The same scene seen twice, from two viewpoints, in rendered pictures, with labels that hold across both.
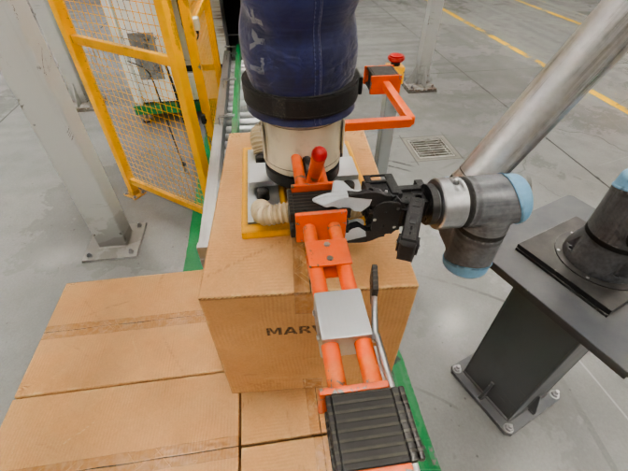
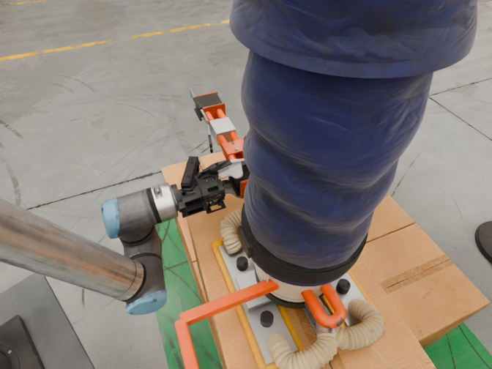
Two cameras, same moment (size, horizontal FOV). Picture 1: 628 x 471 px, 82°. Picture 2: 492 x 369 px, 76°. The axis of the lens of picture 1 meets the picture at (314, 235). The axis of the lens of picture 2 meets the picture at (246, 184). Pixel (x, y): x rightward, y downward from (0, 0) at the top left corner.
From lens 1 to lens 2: 1.06 m
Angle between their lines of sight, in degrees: 88
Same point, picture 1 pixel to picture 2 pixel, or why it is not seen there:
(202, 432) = not seen: hidden behind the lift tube
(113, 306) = (427, 291)
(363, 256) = (220, 217)
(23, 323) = not seen: outside the picture
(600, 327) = (34, 306)
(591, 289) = (17, 337)
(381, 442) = (204, 97)
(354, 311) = (217, 126)
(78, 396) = (382, 231)
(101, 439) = not seen: hidden behind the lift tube
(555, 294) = (50, 334)
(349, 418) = (214, 99)
